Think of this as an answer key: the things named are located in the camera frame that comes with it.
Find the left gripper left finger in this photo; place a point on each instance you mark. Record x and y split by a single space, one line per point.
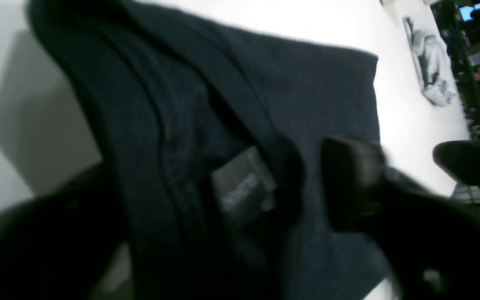
58 246

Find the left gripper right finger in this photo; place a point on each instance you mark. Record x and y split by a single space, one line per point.
431 243

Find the black T-shirt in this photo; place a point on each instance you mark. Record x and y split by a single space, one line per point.
212 137

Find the grey cloth at left edge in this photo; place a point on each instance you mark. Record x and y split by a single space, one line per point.
432 63

